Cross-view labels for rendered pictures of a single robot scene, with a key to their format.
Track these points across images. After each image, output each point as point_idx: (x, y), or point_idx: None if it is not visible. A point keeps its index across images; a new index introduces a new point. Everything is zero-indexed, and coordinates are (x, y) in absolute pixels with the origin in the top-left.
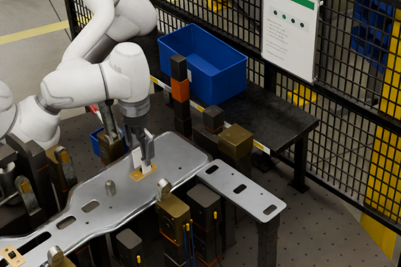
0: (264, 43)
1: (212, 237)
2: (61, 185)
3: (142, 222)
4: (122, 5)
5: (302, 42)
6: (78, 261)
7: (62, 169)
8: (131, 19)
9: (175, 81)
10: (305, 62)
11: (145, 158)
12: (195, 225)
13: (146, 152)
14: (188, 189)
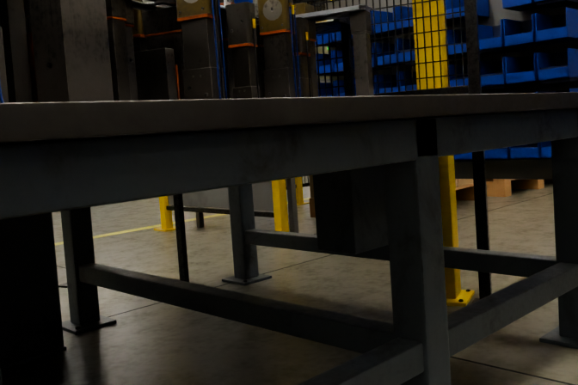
0: None
1: (304, 74)
2: (138, 26)
3: (230, 59)
4: None
5: None
6: (181, 45)
7: (142, 1)
8: None
9: (223, 3)
10: None
11: None
12: None
13: None
14: (262, 64)
